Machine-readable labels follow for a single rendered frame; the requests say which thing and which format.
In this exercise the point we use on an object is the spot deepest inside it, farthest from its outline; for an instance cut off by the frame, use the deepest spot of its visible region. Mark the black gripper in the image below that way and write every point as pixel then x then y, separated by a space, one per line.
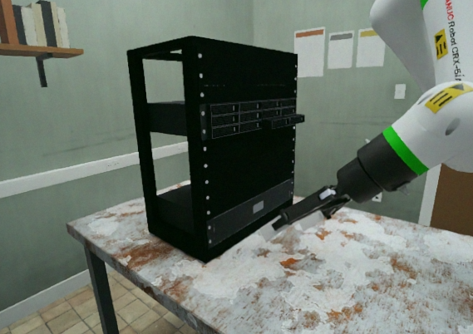
pixel 352 180

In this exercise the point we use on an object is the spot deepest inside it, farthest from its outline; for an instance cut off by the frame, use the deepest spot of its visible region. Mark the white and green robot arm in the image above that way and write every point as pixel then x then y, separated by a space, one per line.
pixel 440 124

